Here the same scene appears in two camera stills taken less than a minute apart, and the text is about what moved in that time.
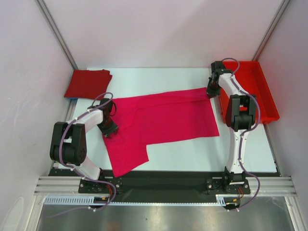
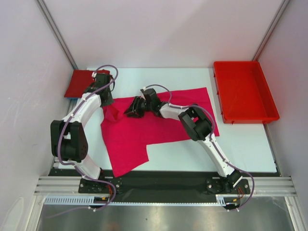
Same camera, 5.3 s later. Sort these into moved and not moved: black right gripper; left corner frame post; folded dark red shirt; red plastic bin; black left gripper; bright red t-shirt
Moved: black right gripper; black left gripper
Not moved: left corner frame post; folded dark red shirt; red plastic bin; bright red t-shirt
